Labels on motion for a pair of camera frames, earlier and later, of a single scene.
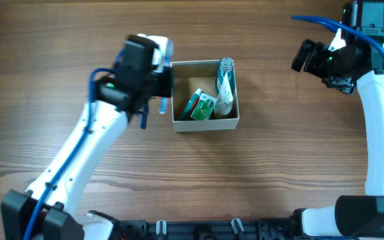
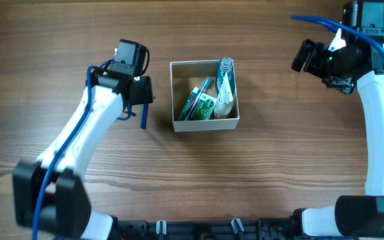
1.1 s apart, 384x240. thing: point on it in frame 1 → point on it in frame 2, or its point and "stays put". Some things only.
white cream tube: [225, 101] stays put
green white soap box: [204, 107] stays put
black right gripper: [314, 59] stays put
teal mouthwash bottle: [226, 65] stays put
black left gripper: [165, 83] → [142, 91]
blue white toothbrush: [163, 101] → [207, 81]
